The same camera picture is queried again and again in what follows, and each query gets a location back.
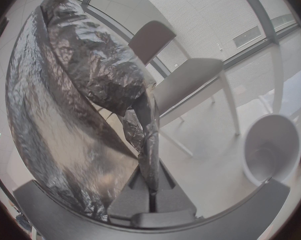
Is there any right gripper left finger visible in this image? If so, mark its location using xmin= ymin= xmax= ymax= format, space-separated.
xmin=107 ymin=164 xmax=151 ymax=220

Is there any black plastic bag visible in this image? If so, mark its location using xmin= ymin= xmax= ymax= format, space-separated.
xmin=5 ymin=0 xmax=161 ymax=222

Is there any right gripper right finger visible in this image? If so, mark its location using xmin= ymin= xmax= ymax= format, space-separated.
xmin=155 ymin=158 xmax=197 ymax=214

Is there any white trash bin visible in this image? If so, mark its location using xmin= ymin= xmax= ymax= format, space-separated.
xmin=242 ymin=114 xmax=301 ymax=187

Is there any grey chair with white legs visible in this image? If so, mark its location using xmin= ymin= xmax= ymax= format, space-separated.
xmin=128 ymin=20 xmax=241 ymax=158

